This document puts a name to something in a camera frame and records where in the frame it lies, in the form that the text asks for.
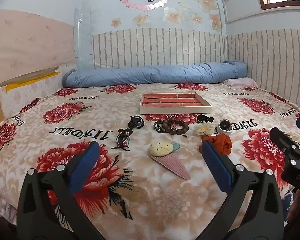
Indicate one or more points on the flower wall stickers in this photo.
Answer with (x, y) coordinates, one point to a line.
(173, 15)

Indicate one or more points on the red floral bed blanket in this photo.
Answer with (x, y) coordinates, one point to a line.
(165, 205)

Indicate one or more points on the small black hair clip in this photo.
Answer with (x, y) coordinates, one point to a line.
(204, 118)

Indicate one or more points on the pink wooden headboard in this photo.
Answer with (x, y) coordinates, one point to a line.
(27, 42)

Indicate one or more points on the pale floral sheet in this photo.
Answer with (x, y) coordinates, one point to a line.
(32, 97)

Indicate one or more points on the black hair claw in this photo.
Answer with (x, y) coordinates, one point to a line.
(136, 122)

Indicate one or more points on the colourful fish hair clip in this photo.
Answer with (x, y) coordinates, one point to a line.
(122, 140)

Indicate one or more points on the yellow strip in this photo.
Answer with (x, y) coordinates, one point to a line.
(27, 82)

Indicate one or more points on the vertical wall pipe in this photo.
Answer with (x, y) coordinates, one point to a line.
(225, 17)

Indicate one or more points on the rolled blue duvet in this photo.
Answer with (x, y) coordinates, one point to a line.
(152, 74)

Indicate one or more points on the orange fabric scrunchie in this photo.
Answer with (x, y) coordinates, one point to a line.
(221, 143)

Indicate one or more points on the dark patterned cloth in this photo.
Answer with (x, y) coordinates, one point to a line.
(291, 205)

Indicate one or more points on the pineapple pink hair clip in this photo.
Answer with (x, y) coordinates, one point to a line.
(165, 152)

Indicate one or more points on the cream flower hair clip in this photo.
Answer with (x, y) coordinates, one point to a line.
(203, 129)

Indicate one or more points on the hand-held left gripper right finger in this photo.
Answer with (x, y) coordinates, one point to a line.
(218, 166)

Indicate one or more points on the clear plastic sheet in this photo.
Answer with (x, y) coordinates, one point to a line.
(83, 40)

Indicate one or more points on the brick-pattern lined tray box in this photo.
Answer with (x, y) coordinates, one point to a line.
(175, 102)

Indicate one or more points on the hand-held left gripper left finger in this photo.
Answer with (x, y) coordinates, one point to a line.
(86, 162)

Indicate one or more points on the pink pillow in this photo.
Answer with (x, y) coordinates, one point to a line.
(240, 82)

